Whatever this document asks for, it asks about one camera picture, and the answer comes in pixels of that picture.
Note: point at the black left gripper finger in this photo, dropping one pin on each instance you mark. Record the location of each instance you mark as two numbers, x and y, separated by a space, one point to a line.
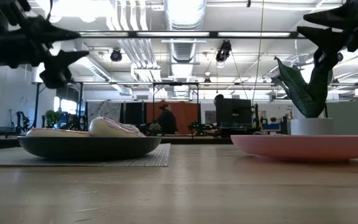
51 34
57 71

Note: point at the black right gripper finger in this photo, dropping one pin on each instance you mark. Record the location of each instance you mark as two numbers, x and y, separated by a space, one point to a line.
328 40
337 18

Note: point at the large pink icing donut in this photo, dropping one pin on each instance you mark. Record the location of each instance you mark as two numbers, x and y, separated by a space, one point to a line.
57 133

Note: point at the large lilac icing donut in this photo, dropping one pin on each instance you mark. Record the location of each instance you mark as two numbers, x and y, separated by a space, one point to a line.
110 127

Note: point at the background black robot arm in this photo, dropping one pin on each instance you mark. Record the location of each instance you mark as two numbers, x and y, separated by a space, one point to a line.
23 119

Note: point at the bushy green background plant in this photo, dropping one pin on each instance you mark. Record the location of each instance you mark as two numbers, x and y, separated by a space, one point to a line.
52 117

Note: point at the grey patterned curtain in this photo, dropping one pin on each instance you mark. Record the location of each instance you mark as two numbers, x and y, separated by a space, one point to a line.
104 109

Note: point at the green snake plant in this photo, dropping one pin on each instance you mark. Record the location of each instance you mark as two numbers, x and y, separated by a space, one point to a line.
309 99

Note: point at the grey green partition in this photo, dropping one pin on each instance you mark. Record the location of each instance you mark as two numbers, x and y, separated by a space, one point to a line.
353 118

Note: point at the black round plate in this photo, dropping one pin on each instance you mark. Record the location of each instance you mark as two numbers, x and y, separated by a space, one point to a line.
88 147

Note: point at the white plant pot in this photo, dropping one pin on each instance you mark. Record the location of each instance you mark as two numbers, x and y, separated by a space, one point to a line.
311 126

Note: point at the blue box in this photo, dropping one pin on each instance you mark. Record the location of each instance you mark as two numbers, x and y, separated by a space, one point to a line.
270 127

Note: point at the pink round plate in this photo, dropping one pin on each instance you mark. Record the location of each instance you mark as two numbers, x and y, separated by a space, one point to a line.
303 147

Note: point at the small background potted plant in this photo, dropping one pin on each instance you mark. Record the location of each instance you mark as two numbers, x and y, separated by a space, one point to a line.
155 128

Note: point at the black computer monitor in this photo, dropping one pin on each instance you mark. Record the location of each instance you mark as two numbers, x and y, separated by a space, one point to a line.
233 112

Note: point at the person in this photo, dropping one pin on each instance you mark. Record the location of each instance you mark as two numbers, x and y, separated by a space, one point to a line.
218 97
167 121

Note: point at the grey woven placemat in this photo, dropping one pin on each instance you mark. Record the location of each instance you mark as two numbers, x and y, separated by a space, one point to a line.
153 158

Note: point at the orange partition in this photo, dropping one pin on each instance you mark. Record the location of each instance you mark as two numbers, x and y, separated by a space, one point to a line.
188 115

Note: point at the black overhead camera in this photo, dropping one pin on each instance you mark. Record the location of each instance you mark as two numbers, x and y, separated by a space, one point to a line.
223 51

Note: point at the black metal frame stand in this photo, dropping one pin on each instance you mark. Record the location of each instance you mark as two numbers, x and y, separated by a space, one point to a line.
175 84

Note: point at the silver ceiling duct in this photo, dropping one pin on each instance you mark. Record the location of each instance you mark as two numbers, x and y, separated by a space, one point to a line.
185 15

